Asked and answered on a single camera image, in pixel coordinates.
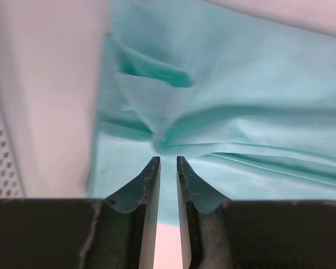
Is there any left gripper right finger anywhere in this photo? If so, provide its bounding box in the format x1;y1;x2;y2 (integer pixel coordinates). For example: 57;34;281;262
176;156;336;268

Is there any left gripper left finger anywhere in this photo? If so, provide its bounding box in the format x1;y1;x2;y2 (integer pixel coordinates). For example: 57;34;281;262
0;157;161;268

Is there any teal t-shirt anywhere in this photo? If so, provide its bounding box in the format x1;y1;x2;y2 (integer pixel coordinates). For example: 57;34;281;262
89;1;336;225

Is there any white laundry basket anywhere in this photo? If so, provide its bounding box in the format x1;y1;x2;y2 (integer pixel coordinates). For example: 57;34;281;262
0;107;25;198

